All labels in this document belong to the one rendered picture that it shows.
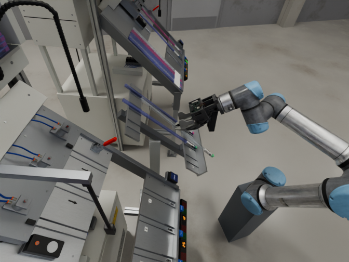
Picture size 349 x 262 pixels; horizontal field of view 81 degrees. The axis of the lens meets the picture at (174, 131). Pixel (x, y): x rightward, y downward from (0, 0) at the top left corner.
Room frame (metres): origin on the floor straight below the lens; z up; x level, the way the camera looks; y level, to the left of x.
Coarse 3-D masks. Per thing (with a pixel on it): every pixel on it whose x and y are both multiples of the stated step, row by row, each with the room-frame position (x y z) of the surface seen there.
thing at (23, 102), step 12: (24, 84) 0.46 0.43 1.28; (12, 96) 0.40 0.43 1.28; (24, 96) 0.42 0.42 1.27; (36, 96) 0.44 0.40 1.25; (0, 108) 0.35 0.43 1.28; (12, 108) 0.37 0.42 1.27; (24, 108) 0.39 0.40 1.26; (36, 108) 0.41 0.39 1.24; (0, 120) 0.32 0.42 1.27; (12, 120) 0.34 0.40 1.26; (24, 120) 0.36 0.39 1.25; (0, 132) 0.30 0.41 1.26; (12, 132) 0.31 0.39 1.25; (0, 144) 0.27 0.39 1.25; (0, 156) 0.24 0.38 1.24
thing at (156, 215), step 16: (144, 192) 0.38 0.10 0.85; (160, 192) 0.42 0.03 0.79; (144, 208) 0.32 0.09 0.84; (160, 208) 0.35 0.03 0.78; (144, 224) 0.26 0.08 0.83; (160, 224) 0.29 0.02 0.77; (144, 240) 0.21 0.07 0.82; (160, 240) 0.23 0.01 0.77; (144, 256) 0.16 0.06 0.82; (160, 256) 0.18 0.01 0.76
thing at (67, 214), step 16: (80, 144) 0.43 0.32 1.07; (80, 160) 0.37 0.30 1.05; (96, 160) 0.41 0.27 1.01; (96, 176) 0.35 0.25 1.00; (64, 192) 0.26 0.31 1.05; (80, 192) 0.28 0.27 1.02; (96, 192) 0.30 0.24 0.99; (48, 208) 0.20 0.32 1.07; (64, 208) 0.22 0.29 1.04; (80, 208) 0.23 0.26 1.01; (48, 224) 0.17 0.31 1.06; (64, 224) 0.18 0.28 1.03; (80, 224) 0.19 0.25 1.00; (64, 240) 0.14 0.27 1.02; (80, 240) 0.15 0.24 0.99; (0, 256) 0.08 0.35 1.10; (16, 256) 0.09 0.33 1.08; (64, 256) 0.11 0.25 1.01
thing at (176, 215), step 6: (174, 204) 0.40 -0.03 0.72; (174, 210) 0.37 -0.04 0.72; (174, 216) 0.34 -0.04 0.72; (174, 222) 0.32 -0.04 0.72; (174, 228) 0.29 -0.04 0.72; (174, 234) 0.27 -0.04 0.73; (174, 240) 0.25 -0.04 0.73; (174, 246) 0.22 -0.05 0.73; (174, 252) 0.20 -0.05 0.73; (174, 258) 0.18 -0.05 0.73
